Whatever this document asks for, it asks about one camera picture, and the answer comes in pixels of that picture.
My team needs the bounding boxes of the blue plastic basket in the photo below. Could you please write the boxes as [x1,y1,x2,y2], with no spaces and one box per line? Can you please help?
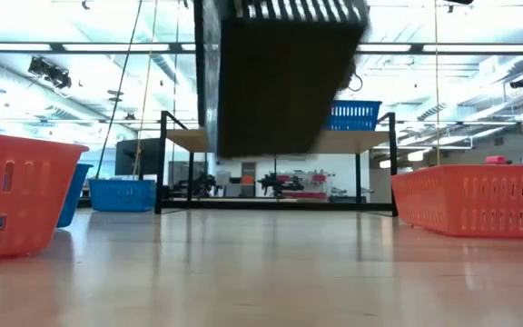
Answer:
[324,99,383,133]
[56,163,94,229]
[87,178,157,213]

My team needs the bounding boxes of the black overhead frame bar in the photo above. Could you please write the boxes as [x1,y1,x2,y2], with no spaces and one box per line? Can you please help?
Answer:
[0,41,523,56]

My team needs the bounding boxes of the black slotted plastic basket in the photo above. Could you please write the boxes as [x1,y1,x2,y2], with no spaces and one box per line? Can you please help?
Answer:
[192,0,372,159]

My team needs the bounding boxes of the orange plastic basket small slots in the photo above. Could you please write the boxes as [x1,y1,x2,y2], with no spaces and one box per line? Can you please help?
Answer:
[390,163,523,240]

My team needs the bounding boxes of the red and white bench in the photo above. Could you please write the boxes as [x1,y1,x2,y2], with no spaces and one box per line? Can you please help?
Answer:
[276,171,331,202]

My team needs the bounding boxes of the black monitor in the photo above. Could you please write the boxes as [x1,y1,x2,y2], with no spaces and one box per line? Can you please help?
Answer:
[114,137,163,178]

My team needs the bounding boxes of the orange plastic basket large slots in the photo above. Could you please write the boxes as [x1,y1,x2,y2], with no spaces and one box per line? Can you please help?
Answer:
[0,131,90,263]

